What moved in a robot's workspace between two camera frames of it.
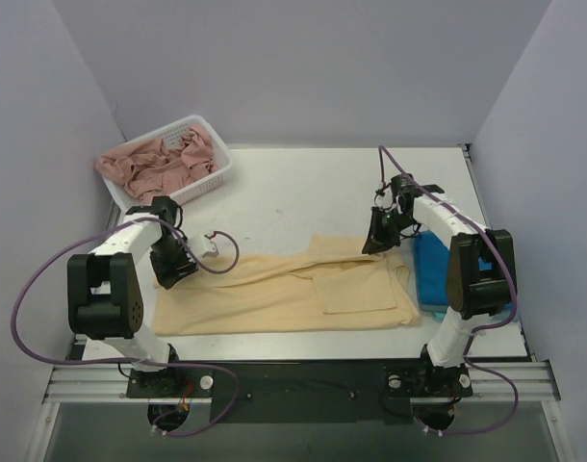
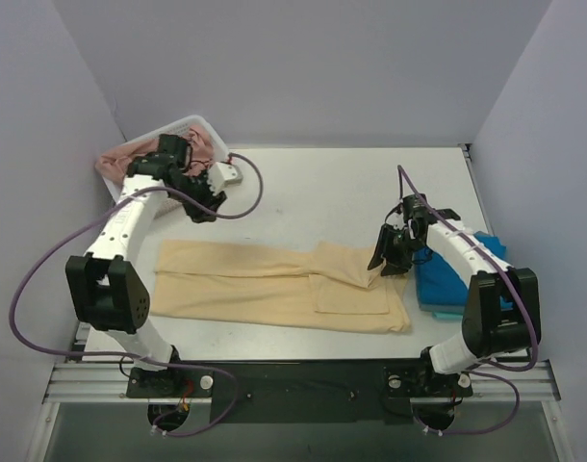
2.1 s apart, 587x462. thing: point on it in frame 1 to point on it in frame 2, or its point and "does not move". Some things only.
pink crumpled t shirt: x=152 y=170 does not move
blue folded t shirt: x=431 y=270 does not move
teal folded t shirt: x=439 y=316 does not move
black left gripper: x=173 y=266 to x=197 y=193
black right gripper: x=381 y=231 to x=394 y=245
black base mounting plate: x=305 y=392 does not move
